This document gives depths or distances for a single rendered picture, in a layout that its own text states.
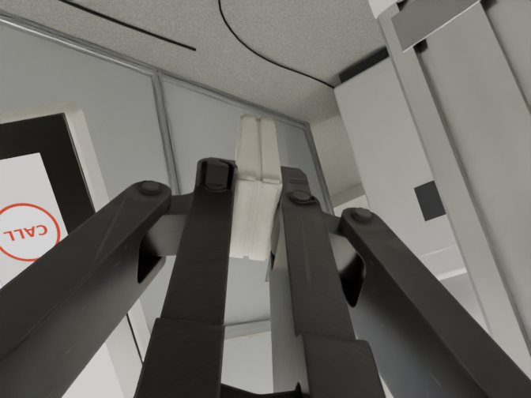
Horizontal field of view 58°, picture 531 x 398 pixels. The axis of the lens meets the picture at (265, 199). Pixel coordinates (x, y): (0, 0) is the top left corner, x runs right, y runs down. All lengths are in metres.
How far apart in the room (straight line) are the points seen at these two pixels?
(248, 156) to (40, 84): 1.48
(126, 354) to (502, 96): 0.30
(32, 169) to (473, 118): 0.25
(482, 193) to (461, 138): 0.03
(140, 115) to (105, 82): 0.16
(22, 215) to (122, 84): 1.49
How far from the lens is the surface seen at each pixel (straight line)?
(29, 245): 0.35
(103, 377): 0.40
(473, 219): 0.26
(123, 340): 0.37
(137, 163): 1.67
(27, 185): 0.33
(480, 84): 0.27
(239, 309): 1.76
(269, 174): 0.15
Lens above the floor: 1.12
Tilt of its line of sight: 18 degrees down
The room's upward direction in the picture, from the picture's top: 167 degrees clockwise
